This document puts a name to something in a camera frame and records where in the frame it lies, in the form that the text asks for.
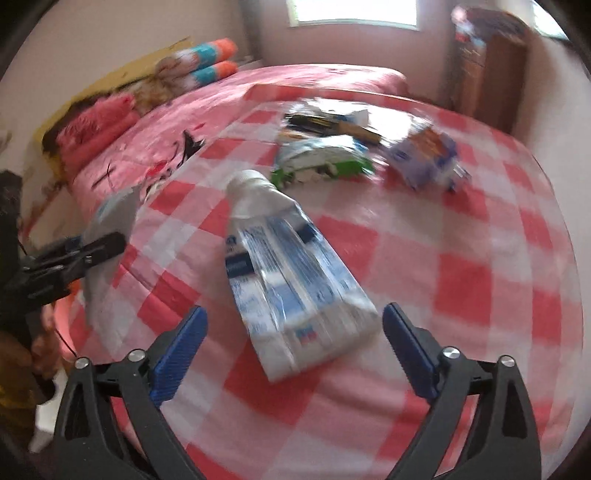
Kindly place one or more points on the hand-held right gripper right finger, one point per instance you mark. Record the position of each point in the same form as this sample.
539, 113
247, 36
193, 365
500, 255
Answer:
411, 350

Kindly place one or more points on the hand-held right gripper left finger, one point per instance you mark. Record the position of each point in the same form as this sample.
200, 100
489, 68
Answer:
178, 355

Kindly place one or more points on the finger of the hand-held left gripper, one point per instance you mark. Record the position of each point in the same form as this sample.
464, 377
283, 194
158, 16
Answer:
101, 244
55, 284

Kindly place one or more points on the large grey plastic bag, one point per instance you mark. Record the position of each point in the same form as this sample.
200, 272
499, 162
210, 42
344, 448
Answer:
115, 212

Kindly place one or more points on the white blue toothpaste tube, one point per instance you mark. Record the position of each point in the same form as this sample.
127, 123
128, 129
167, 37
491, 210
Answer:
291, 277

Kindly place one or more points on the blue cardboard box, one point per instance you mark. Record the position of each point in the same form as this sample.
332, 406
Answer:
422, 154

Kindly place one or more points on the person's left hand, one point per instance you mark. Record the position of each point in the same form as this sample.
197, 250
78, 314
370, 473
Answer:
46, 346

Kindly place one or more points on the red white checkered cloth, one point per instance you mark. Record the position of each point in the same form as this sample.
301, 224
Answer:
438, 277

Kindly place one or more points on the pink pillow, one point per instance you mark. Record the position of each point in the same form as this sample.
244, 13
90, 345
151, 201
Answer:
92, 154
97, 120

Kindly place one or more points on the golden floral pillow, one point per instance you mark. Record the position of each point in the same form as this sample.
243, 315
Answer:
157, 90

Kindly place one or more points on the yellow cardboard headboard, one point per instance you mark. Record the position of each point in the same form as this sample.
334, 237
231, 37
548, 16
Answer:
92, 78

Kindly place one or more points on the white green plastic packet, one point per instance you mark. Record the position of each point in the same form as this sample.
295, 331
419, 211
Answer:
323, 159

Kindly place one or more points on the bed with pink sheet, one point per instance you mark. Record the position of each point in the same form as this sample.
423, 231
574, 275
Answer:
277, 81

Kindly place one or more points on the grey paper carton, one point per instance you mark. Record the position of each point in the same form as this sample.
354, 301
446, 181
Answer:
332, 122

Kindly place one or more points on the brown wooden cabinet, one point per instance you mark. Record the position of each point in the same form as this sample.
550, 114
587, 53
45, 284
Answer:
489, 87

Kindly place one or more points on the bright glass window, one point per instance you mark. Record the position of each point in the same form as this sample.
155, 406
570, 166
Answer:
549, 18
351, 11

